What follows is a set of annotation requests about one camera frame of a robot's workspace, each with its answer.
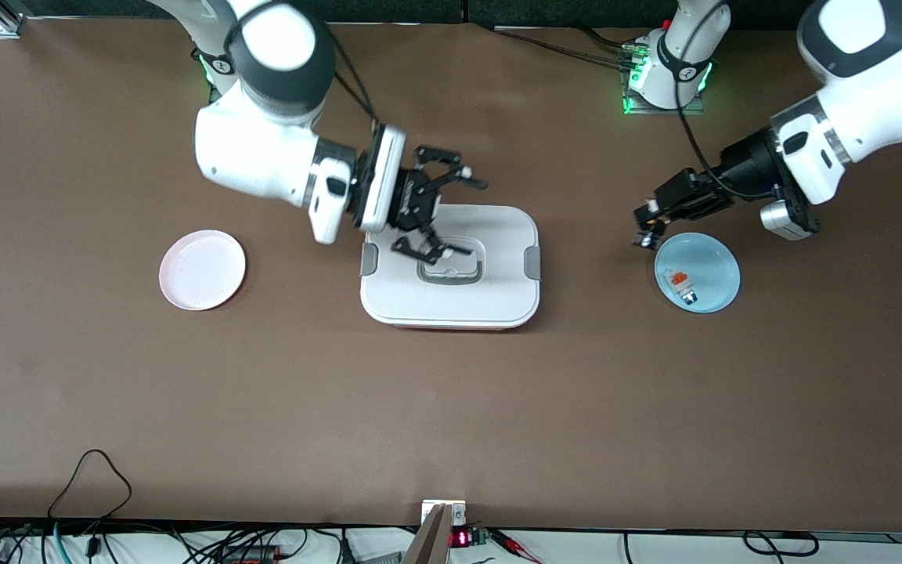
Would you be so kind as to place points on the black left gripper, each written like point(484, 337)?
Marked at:
point(742, 169)

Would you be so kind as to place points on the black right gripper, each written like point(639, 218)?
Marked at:
point(413, 202)

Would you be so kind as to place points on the orange and black switch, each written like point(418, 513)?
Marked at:
point(645, 240)

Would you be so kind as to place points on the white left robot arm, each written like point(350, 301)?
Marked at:
point(874, 94)

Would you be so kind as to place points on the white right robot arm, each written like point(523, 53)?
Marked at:
point(247, 149)

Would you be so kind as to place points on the light blue round plate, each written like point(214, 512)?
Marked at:
point(713, 274)

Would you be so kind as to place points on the pink round plate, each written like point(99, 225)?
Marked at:
point(200, 270)

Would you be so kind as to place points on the red digit display board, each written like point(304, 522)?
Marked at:
point(463, 538)

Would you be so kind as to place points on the red clip leads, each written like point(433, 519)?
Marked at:
point(510, 539)

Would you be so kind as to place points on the orange black connector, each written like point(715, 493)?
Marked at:
point(251, 556)

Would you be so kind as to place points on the white and orange switch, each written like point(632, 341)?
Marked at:
point(680, 285)

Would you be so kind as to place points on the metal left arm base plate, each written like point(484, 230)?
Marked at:
point(698, 108)

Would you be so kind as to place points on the aluminium frame profile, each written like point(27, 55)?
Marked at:
point(6, 17)

